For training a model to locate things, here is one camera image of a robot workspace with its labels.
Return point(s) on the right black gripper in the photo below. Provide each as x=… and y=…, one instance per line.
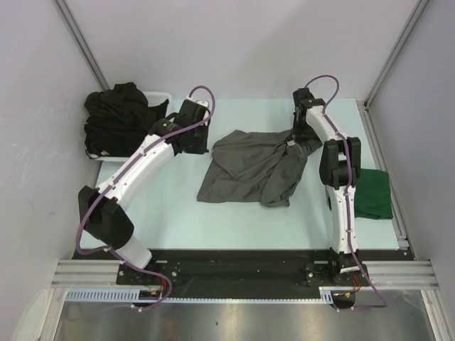
x=308, y=134

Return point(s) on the white plastic basket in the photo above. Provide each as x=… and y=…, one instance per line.
x=154, y=99

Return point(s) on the grey t shirt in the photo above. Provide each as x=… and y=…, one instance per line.
x=263, y=167

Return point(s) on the aluminium frame rail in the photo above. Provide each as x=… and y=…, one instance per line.
x=389, y=275

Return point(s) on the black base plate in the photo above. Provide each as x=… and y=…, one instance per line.
x=249, y=274

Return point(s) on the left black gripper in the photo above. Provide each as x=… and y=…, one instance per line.
x=202, y=148

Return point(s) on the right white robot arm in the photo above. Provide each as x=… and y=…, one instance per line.
x=339, y=171

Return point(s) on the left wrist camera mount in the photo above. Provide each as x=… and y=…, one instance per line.
x=201, y=102

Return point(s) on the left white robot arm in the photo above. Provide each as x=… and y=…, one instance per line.
x=103, y=210

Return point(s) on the green folded t shirt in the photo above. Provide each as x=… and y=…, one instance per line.
x=372, y=195

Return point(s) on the black t shirts pile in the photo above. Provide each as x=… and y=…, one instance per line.
x=119, y=119

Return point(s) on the light blue cable duct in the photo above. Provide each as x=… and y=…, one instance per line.
x=137, y=296

